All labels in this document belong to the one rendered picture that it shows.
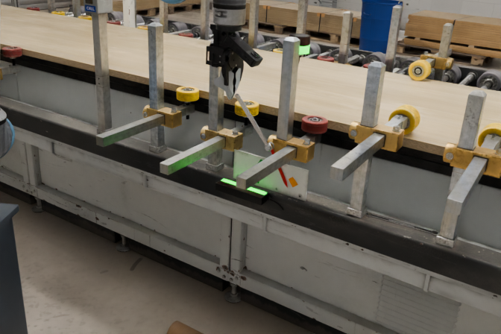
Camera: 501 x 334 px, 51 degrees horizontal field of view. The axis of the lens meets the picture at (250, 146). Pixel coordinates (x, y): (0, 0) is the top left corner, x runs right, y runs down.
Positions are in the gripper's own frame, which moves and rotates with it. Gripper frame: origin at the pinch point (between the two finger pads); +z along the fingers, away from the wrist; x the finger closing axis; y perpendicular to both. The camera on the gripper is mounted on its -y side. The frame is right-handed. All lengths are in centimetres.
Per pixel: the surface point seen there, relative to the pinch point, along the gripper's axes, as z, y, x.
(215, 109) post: 7.9, 10.5, -6.1
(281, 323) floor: 99, -8, -30
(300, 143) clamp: 12.0, -19.5, -6.9
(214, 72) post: -3.7, 11.1, -6.1
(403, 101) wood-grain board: 9, -33, -61
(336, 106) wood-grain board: 9.1, -16.8, -38.1
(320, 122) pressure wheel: 8.4, -20.3, -17.9
